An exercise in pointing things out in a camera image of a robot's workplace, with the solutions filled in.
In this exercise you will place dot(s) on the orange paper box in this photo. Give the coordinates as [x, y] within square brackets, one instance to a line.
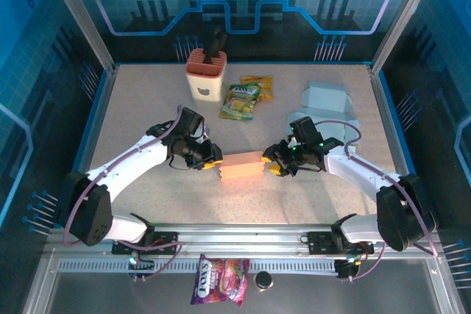
[241, 167]

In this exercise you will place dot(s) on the light blue paper box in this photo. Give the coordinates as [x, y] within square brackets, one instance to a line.
[327, 95]

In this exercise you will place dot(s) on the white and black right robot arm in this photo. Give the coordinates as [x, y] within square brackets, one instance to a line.
[353, 172]

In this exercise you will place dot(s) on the green Fox's candy bag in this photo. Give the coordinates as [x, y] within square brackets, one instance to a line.
[239, 102]

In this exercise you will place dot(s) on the yellow candy bag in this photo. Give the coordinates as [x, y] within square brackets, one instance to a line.
[259, 86]

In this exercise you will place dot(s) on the cream knife block pink top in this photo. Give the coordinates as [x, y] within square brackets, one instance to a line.
[204, 82]

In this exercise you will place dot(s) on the small black round cap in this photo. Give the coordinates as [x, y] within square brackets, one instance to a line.
[263, 280]

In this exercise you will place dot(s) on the purple Fox's berries candy bag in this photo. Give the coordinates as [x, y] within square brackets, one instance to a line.
[219, 281]

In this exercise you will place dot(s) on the small black controller board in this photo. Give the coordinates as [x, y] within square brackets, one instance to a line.
[143, 265]
[346, 268]

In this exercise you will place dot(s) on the aluminium frame rail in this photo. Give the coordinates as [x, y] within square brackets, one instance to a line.
[243, 238]

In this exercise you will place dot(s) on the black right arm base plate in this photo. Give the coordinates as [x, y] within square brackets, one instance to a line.
[320, 242]

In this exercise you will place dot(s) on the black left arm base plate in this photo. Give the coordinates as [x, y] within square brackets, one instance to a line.
[165, 237]

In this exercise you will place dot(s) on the aluminium frame post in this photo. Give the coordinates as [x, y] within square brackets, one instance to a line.
[401, 16]
[81, 20]

